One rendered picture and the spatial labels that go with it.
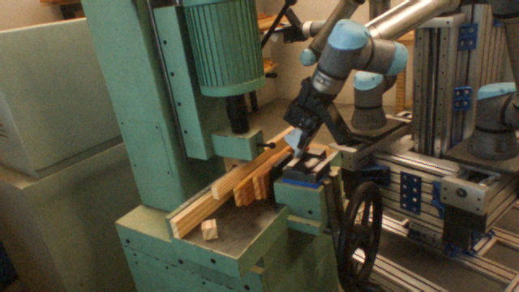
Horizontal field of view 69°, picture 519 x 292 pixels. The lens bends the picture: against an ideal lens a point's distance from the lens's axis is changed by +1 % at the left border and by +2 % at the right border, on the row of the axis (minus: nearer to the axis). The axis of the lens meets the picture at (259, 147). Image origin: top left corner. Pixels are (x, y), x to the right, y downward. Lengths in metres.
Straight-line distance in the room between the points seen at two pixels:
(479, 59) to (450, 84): 0.13
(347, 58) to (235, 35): 0.27
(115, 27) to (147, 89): 0.18
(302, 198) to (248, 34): 0.43
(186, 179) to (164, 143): 0.14
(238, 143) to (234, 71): 0.21
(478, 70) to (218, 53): 1.00
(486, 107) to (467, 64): 0.27
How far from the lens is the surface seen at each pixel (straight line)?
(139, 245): 1.28
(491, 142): 1.42
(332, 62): 0.83
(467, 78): 1.62
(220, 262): 0.90
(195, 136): 1.08
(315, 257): 1.24
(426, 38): 1.56
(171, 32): 1.02
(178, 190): 1.18
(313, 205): 0.96
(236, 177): 1.05
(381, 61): 0.87
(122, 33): 1.10
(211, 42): 0.92
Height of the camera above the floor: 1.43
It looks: 23 degrees down
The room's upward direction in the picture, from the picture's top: 8 degrees counter-clockwise
